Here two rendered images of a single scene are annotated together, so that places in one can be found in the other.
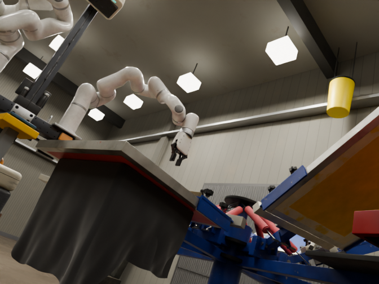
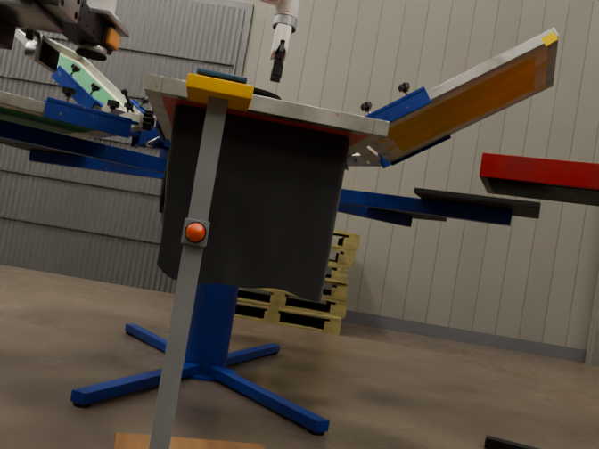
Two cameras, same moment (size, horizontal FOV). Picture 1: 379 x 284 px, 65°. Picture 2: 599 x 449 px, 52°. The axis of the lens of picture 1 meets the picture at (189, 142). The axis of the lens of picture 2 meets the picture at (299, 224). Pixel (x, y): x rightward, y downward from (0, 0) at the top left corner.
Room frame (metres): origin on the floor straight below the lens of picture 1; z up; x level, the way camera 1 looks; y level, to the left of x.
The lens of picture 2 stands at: (0.11, 1.45, 0.66)
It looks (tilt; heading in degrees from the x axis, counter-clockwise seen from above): 2 degrees up; 309
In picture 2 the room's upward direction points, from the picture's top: 9 degrees clockwise
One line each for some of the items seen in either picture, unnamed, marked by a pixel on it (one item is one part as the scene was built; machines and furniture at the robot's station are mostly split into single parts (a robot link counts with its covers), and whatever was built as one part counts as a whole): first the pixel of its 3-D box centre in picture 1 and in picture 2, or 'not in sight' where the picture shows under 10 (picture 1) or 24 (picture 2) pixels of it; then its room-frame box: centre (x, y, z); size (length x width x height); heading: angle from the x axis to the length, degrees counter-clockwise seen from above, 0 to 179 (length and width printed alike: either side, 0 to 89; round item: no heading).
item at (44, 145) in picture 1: (138, 187); (256, 132); (1.40, 0.15, 0.97); 0.79 x 0.58 x 0.04; 138
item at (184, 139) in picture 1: (182, 142); (282, 41); (1.47, 0.03, 1.30); 0.10 x 0.08 x 0.11; 137
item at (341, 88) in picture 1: (339, 97); not in sight; (4.23, -2.27, 4.45); 0.44 x 0.43 x 0.68; 37
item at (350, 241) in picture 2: not in sight; (283, 271); (3.50, -2.59, 0.41); 1.15 x 0.80 x 0.82; 37
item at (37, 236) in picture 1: (64, 212); (250, 206); (1.18, 0.34, 0.74); 0.45 x 0.03 x 0.43; 48
